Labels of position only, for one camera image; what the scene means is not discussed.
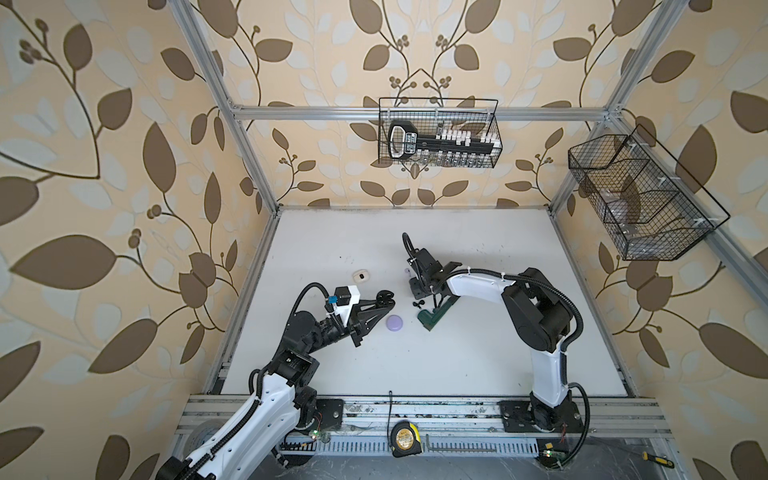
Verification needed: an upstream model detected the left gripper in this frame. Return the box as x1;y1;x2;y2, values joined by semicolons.
302;300;387;360

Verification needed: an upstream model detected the white earbud charging case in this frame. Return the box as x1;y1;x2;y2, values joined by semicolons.
352;270;370;284

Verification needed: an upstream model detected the black round earbud case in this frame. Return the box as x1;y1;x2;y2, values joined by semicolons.
376;290;395;308

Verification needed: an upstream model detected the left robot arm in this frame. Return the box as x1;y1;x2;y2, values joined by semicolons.
156;282;396;479

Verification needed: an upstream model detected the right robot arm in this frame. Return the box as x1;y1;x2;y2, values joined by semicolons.
403;234;584;432

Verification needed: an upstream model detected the purple round earbud case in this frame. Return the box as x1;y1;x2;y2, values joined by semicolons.
385;315;404;332

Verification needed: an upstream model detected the green pipe wrench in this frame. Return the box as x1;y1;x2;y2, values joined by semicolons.
417;295;459;331

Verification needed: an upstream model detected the yellow black tape measure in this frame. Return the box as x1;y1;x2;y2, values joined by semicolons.
389;420;423;458

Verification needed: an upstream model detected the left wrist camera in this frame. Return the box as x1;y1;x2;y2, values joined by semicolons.
325;285;360;327

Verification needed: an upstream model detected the black wire basket back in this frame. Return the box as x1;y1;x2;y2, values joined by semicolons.
378;96;503;169

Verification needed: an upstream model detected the black wire basket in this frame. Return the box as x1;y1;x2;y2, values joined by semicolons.
378;96;503;169
568;124;731;261

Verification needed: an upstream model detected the black wire basket right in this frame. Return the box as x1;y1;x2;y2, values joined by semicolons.
568;124;731;261

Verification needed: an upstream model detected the yellow handled screwdriver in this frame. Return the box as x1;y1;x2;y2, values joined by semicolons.
641;451;675;469

